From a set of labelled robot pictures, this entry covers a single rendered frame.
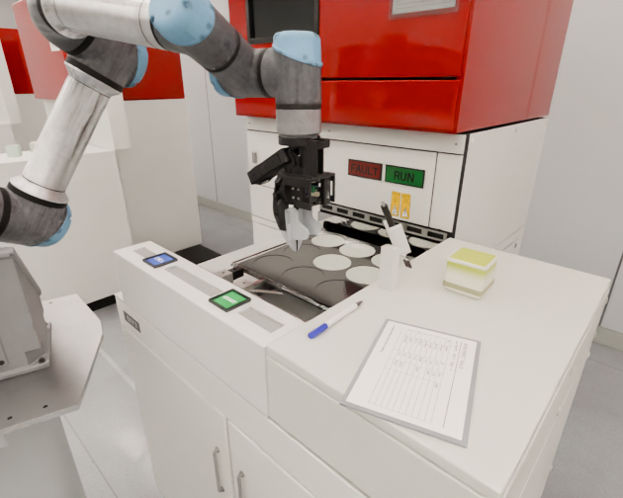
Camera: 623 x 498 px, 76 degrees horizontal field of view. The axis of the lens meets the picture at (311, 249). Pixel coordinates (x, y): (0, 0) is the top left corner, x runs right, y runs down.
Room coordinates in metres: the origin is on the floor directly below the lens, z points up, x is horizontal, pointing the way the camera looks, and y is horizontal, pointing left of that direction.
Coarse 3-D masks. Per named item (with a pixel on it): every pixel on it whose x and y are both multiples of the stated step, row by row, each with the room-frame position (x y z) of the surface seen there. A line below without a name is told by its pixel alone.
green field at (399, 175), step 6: (390, 168) 1.08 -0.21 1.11; (396, 168) 1.07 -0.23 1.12; (390, 174) 1.08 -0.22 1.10; (396, 174) 1.07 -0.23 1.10; (402, 174) 1.05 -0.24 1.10; (408, 174) 1.04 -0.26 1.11; (414, 174) 1.03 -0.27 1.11; (420, 174) 1.02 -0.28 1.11; (390, 180) 1.08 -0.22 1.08; (396, 180) 1.07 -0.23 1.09; (402, 180) 1.05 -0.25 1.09; (408, 180) 1.04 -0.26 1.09; (414, 180) 1.03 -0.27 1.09; (420, 180) 1.02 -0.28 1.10; (420, 186) 1.01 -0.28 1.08
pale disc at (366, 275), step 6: (348, 270) 0.89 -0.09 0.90; (354, 270) 0.89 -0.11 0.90; (360, 270) 0.89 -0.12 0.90; (366, 270) 0.89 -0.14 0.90; (372, 270) 0.89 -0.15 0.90; (378, 270) 0.89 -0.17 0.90; (348, 276) 0.86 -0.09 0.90; (354, 276) 0.86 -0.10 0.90; (360, 276) 0.86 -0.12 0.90; (366, 276) 0.86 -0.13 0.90; (372, 276) 0.86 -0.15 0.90; (378, 276) 0.86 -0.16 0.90; (360, 282) 0.83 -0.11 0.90; (366, 282) 0.83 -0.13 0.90; (372, 282) 0.83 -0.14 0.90
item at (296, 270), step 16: (304, 240) 1.09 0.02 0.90; (352, 240) 1.09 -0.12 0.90; (256, 256) 0.97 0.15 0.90; (272, 256) 0.98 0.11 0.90; (288, 256) 0.97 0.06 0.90; (304, 256) 0.98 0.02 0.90; (368, 256) 0.97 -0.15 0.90; (256, 272) 0.88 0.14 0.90; (272, 272) 0.88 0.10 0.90; (288, 272) 0.88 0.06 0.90; (304, 272) 0.88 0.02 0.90; (320, 272) 0.88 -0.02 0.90; (336, 272) 0.88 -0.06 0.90; (304, 288) 0.80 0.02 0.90; (320, 288) 0.80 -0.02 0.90; (336, 288) 0.80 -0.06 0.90; (352, 288) 0.80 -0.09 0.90
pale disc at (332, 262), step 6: (318, 258) 0.96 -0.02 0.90; (324, 258) 0.96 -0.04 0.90; (330, 258) 0.96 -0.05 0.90; (336, 258) 0.96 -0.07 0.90; (342, 258) 0.96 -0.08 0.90; (318, 264) 0.92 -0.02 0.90; (324, 264) 0.92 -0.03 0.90; (330, 264) 0.92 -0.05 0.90; (336, 264) 0.92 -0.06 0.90; (342, 264) 0.92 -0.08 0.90; (348, 264) 0.92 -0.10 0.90
